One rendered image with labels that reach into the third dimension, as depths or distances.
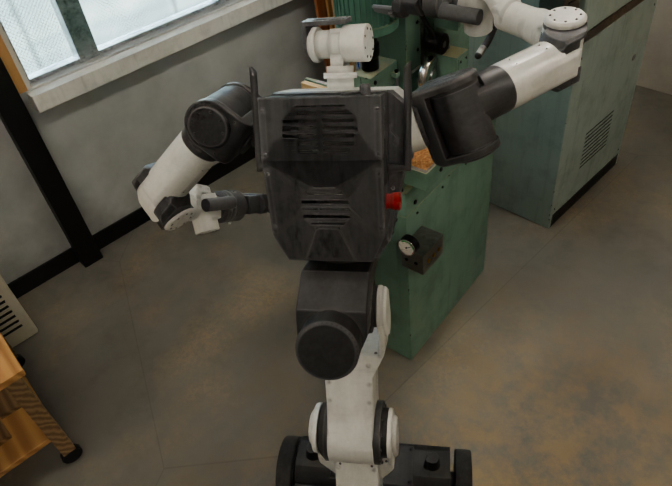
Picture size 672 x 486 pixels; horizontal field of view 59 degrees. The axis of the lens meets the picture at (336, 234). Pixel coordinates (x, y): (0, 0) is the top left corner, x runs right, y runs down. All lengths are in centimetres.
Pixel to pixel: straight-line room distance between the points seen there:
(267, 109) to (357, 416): 71
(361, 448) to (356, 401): 11
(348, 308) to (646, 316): 171
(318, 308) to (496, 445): 120
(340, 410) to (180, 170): 62
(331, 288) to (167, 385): 145
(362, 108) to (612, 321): 179
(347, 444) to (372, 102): 78
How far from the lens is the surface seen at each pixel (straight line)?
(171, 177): 123
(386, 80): 182
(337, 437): 137
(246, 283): 268
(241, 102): 115
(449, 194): 200
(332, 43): 111
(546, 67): 116
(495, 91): 109
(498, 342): 237
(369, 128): 92
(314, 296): 107
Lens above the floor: 186
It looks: 41 degrees down
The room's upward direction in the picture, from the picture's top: 8 degrees counter-clockwise
